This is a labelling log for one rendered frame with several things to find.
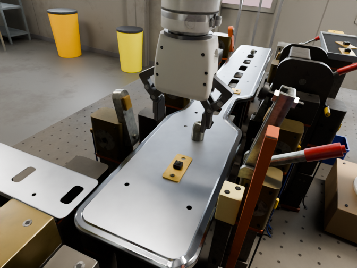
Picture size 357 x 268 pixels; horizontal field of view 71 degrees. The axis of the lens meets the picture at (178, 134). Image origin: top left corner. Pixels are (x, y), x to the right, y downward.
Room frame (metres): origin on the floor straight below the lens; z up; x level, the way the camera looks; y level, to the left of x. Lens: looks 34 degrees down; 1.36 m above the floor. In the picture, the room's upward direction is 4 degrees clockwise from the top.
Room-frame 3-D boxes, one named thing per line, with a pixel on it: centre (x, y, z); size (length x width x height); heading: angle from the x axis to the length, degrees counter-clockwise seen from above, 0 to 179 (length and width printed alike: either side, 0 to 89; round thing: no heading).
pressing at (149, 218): (0.86, -0.17, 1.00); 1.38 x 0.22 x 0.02; 159
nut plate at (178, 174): (0.40, 0.00, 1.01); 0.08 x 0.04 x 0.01; 159
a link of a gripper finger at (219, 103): (0.38, -0.06, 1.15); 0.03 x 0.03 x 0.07; 69
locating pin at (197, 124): (0.52, -0.05, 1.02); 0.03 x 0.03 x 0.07
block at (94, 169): (0.41, 0.21, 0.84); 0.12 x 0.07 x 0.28; 69
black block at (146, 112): (0.65, 0.10, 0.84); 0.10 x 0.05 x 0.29; 69
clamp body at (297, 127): (0.50, -0.26, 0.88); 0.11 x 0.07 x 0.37; 69
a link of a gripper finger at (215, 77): (0.39, -0.05, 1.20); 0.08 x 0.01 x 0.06; 69
